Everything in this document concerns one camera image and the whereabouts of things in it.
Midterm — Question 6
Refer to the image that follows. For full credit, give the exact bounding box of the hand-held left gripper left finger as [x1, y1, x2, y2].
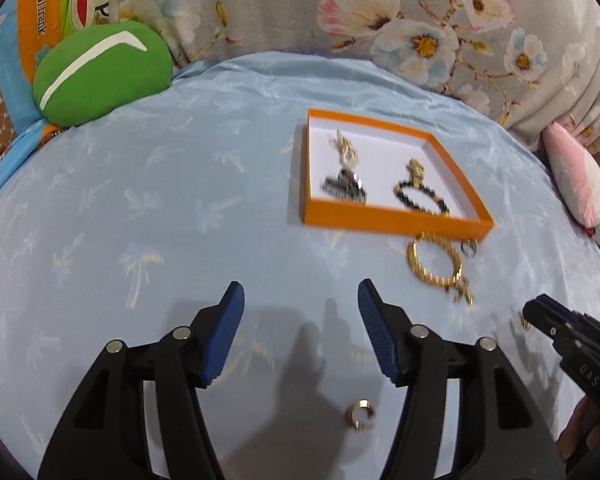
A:
[37, 281, 246, 480]

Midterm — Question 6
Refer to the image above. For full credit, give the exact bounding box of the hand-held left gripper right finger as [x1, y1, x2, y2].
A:
[357, 278, 567, 480]

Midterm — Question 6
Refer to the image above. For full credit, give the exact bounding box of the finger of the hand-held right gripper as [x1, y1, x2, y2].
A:
[532, 294, 600, 348]
[522, 301, 600, 361]

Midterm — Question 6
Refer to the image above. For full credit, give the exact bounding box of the gold braided bangle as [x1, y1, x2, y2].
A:
[406, 231, 467, 287]

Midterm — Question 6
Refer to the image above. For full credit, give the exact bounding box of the orange jewelry box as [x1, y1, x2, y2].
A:
[300, 107, 496, 241]

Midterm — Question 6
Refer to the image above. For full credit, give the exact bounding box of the person's right hand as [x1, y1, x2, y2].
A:
[554, 399, 600, 467]

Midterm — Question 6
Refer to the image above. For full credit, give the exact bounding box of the pink printed pillow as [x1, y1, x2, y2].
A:
[542, 120, 600, 256]

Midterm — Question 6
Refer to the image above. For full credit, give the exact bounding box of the silver metal watch band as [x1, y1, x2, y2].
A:
[320, 167, 371, 206]

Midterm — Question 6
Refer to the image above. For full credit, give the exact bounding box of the green pillow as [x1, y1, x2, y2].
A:
[32, 20, 173, 128]

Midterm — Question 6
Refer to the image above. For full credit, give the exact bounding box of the grey floral blanket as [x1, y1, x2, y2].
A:
[115, 0, 600, 156]

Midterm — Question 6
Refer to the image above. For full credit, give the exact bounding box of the cartoon printed blanket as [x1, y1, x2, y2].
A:
[0, 0, 126, 198]

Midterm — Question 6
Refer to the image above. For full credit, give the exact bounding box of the black bead bracelet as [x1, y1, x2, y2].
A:
[392, 177, 453, 217]

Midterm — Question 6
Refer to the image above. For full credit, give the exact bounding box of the pearl bracelet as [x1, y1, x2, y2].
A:
[332, 130, 363, 166]

